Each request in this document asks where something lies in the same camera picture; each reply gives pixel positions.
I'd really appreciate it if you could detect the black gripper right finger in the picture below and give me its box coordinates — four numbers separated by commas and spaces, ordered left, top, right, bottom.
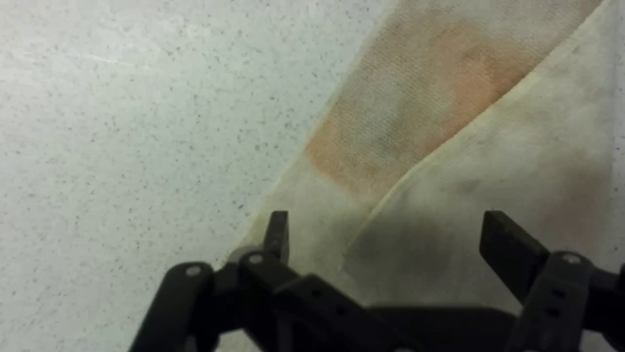
479, 210, 625, 352

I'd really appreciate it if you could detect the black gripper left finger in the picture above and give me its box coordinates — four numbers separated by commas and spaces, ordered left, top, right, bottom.
127, 210, 303, 352

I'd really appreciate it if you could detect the beige stained cloth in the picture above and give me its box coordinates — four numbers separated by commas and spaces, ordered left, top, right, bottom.
223, 0, 618, 309

